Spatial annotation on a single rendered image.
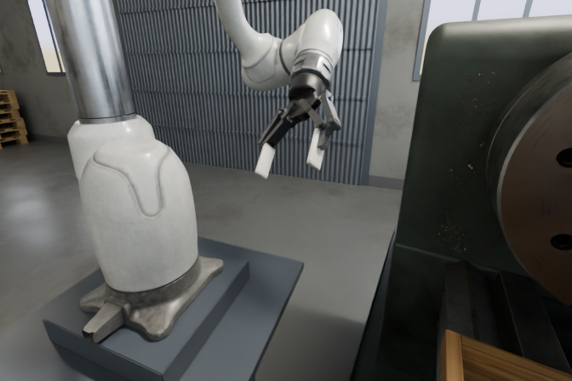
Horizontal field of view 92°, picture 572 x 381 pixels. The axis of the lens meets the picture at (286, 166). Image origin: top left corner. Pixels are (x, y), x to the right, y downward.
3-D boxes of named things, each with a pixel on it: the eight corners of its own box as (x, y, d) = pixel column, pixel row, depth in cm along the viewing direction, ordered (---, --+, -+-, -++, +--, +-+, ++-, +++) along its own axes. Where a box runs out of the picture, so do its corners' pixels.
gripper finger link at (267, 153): (265, 142, 57) (263, 143, 58) (256, 172, 54) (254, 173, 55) (276, 150, 59) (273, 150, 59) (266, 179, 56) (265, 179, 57)
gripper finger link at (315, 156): (323, 137, 50) (327, 136, 50) (317, 171, 47) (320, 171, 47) (314, 128, 48) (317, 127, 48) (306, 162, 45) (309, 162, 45)
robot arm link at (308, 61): (317, 42, 56) (311, 63, 54) (341, 71, 62) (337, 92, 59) (286, 59, 62) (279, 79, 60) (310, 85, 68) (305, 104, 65)
